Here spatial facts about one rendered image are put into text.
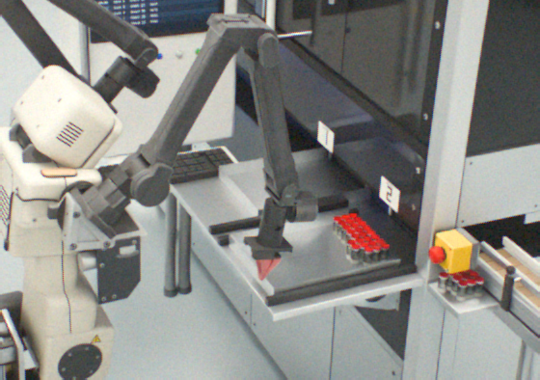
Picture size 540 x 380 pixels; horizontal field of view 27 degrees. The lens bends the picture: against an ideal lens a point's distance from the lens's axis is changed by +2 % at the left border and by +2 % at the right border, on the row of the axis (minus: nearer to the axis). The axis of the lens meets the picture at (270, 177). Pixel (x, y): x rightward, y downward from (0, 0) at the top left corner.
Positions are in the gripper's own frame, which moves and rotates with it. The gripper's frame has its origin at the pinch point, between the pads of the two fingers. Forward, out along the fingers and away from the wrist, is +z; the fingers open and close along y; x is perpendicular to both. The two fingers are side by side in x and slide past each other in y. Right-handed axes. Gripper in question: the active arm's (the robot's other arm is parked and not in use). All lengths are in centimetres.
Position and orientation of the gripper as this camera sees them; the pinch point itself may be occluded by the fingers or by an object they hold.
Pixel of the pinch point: (260, 276)
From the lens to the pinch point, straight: 264.8
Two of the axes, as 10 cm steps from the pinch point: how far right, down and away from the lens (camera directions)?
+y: 8.8, -0.2, 4.7
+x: -4.3, -4.4, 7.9
